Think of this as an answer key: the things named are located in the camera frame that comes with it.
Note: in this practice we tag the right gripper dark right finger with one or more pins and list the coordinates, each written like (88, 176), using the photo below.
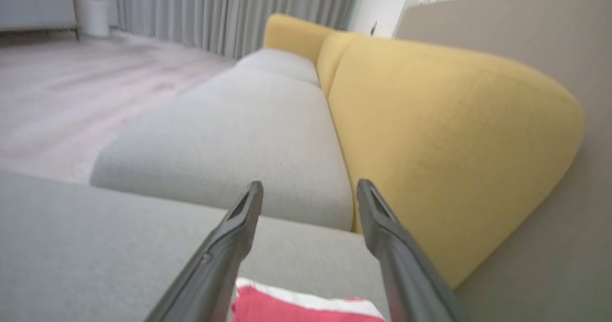
(401, 269)

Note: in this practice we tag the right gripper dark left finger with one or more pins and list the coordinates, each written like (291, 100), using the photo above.
(224, 260)

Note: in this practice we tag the red white sports jersey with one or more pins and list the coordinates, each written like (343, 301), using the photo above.
(287, 310)

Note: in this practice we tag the grey sofa seat cushion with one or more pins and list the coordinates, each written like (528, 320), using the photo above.
(282, 63)
(239, 140)

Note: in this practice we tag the yellow sofa back cushion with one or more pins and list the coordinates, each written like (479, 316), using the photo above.
(334, 59)
(454, 145)

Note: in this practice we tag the yellow sofa armrest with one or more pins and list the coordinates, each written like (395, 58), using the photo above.
(291, 35)

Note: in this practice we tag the grey pleated curtain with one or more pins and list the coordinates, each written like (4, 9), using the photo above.
(229, 11)

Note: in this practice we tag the white ribbed cylinder bin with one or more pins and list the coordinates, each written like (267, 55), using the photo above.
(94, 18)

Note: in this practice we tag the pale low tv cabinet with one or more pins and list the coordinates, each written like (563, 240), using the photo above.
(33, 6)

